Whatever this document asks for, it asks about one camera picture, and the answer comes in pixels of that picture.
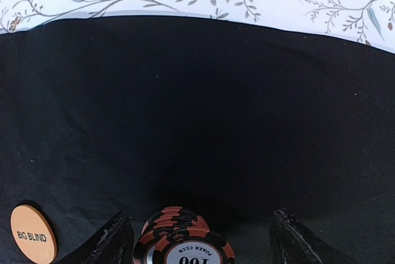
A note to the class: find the orange big blind button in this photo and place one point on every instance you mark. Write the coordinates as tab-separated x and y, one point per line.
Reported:
33	234

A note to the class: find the orange black poker chips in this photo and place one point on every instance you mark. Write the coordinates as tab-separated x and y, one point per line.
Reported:
181	236

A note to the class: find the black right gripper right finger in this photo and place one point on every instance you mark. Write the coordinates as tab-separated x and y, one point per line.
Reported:
293	242

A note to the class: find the black poker mat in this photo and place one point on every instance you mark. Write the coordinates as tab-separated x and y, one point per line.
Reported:
229	120

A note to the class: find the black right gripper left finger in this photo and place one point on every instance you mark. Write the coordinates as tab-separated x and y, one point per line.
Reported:
112	243

